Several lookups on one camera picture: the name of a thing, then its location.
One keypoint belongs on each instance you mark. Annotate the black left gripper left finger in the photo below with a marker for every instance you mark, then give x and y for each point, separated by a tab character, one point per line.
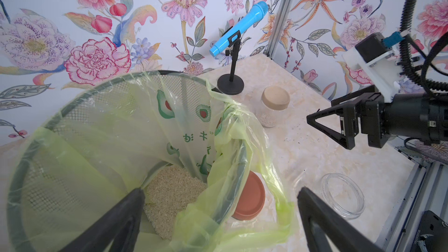
116	231

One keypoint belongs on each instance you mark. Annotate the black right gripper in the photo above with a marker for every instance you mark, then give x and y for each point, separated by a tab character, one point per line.
357	112

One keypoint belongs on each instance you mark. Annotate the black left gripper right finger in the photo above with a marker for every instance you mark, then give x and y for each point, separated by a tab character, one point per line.
322	224

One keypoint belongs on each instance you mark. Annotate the clear plastic rice jar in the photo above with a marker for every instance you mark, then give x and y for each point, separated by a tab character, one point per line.
343	195

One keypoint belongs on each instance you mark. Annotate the rice jar beige lid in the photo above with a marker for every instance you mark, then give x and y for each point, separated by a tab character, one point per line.
272	105

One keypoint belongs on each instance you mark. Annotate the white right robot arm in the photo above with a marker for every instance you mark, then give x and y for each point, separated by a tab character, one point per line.
401	101

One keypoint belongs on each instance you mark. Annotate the rice pile in bin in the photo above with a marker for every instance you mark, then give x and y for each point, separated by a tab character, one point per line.
169	193

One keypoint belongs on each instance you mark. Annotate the green plastic bin liner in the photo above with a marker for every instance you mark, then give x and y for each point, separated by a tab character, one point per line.
175	154

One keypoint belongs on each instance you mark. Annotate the black mesh waste bin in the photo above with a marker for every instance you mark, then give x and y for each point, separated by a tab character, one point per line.
105	140

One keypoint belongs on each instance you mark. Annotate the closed jar brown lid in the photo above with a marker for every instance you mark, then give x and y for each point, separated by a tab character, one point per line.
251	200

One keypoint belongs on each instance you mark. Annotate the blue toy microphone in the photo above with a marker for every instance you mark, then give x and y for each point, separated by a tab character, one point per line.
256	14

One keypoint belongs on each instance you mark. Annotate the aluminium corner post right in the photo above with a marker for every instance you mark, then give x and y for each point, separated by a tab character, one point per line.
280	19

